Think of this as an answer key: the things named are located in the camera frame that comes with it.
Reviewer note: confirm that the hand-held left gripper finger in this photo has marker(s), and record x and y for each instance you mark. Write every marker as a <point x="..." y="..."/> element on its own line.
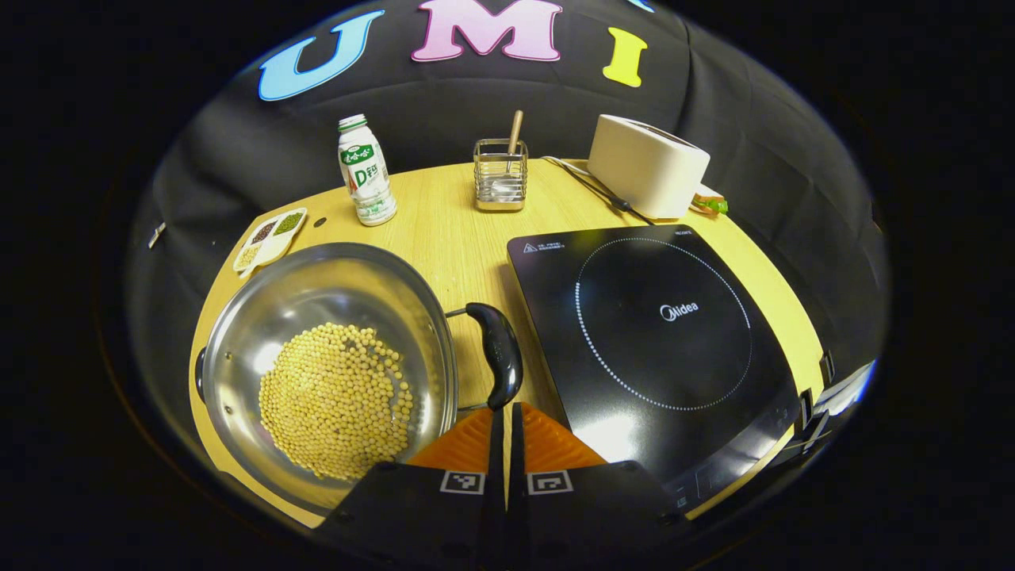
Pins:
<point x="498" y="460"/>
<point x="515" y="460"/>

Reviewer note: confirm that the black induction cooktop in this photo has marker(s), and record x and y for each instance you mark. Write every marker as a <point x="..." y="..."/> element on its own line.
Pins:
<point x="634" y="357"/>

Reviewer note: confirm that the stainless steel pot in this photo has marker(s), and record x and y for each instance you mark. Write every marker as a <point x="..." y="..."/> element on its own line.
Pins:
<point x="317" y="285"/>

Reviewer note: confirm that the pile of soybeans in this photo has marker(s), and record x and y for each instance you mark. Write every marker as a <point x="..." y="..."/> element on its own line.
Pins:
<point x="337" y="396"/>

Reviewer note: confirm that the white drink bottle green label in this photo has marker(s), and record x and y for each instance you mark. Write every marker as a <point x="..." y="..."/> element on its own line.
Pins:
<point x="366" y="174"/>

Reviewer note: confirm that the white divided bean dish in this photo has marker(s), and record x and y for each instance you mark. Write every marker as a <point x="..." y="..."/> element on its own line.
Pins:
<point x="270" y="238"/>

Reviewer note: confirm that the white toaster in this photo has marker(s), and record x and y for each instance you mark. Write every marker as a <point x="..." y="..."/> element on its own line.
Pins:
<point x="646" y="166"/>

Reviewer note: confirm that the black backdrop cloth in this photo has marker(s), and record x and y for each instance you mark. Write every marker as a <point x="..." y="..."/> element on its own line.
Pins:
<point x="444" y="103"/>

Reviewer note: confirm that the silver metal clip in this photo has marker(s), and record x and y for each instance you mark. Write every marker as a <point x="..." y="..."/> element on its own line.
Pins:
<point x="156" y="235"/>

